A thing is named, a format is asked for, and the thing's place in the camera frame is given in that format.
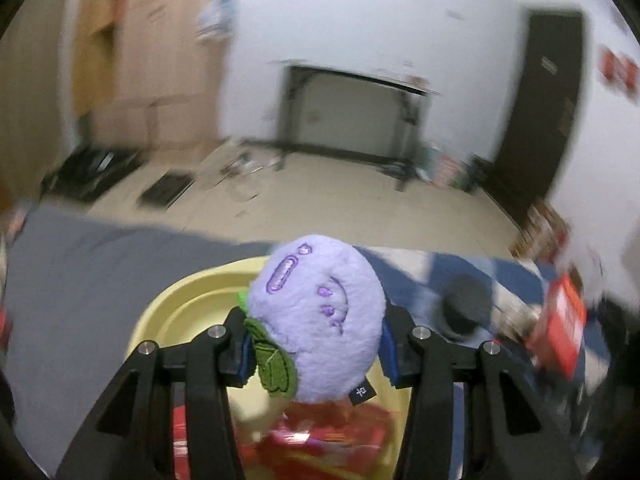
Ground black foam cylinder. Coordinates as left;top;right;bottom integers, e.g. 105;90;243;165
439;274;494;340

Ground purple plush toy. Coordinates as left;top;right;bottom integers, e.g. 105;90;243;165
239;234;386;404

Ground red white cigarette carton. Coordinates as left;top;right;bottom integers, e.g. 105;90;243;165
526;274;587;380

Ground yellow plastic basin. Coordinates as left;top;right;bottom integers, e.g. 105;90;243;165
126;256;411;479

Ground grey bed sheet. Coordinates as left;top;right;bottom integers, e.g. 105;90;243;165
4;205;271;474

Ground blue white checkered rug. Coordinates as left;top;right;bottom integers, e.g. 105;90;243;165
367;252;611;479

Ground stacked cardboard boxes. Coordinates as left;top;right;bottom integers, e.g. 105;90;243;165
509;198;570;264

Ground black foam tray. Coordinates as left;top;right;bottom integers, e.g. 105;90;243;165
138;172;195;208

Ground black open suitcase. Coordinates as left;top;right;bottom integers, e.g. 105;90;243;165
40;145;145;204

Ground dark brown door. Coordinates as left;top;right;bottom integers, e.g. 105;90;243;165
485;11;585;226

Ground black folding table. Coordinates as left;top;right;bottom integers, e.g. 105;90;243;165
272;62;439;192

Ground wooden wardrobe cabinet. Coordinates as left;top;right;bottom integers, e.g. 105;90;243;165
72;0;227;160

